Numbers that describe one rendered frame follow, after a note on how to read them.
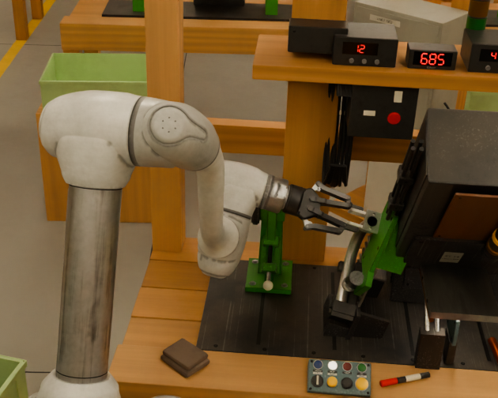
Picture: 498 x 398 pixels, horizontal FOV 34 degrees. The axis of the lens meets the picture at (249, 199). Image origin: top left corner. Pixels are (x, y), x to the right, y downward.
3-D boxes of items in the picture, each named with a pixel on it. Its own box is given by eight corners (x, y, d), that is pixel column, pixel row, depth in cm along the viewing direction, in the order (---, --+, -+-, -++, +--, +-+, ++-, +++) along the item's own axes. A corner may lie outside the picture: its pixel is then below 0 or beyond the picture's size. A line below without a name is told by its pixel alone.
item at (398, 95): (412, 140, 212) (420, 87, 205) (347, 137, 213) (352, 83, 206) (408, 122, 223) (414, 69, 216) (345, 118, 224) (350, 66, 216)
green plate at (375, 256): (393, 293, 204) (426, 226, 194) (362, 284, 203) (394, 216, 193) (390, 268, 214) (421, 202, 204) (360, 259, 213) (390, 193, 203)
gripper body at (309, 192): (284, 209, 200) (319, 220, 201) (292, 178, 203) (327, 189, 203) (278, 216, 208) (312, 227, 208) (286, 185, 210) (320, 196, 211)
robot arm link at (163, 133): (226, 115, 158) (160, 108, 160) (204, 90, 140) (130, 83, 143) (216, 181, 156) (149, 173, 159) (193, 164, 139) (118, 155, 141)
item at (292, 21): (345, 55, 206) (348, 28, 203) (287, 52, 207) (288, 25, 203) (345, 46, 212) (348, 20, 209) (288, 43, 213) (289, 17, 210)
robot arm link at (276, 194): (271, 169, 202) (294, 176, 202) (265, 178, 210) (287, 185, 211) (262, 203, 199) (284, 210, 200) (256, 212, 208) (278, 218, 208)
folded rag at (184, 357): (210, 364, 201) (210, 354, 200) (186, 379, 196) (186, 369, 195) (183, 345, 207) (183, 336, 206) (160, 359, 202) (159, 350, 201)
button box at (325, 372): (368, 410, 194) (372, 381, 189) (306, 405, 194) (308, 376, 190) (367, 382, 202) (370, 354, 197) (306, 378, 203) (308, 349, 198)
